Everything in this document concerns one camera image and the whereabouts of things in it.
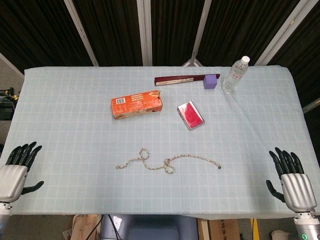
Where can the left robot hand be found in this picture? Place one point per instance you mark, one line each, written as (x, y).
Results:
(12, 180)

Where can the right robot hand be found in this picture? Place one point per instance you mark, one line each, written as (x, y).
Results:
(298, 190)

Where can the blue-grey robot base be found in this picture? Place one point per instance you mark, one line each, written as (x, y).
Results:
(150, 228)

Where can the light wooden board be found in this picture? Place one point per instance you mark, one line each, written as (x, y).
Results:
(81, 227)

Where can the brown cardboard box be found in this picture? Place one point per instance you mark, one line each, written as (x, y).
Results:
(225, 230)

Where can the light blue checked tablecloth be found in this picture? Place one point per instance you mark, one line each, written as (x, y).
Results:
(125, 140)

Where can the clear water bottle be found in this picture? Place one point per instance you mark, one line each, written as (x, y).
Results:
(233, 77)

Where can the red ink pad case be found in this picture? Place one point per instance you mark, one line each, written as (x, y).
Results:
(191, 115)

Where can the purple foam cube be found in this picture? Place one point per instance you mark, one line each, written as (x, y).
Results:
(210, 82)

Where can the orange snack box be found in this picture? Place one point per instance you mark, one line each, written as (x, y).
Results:
(136, 105)

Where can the grey metal stand foot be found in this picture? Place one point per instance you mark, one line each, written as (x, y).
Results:
(192, 62)

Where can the white frame post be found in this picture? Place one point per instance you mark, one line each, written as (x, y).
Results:
(201, 27)
(145, 32)
(281, 32)
(81, 32)

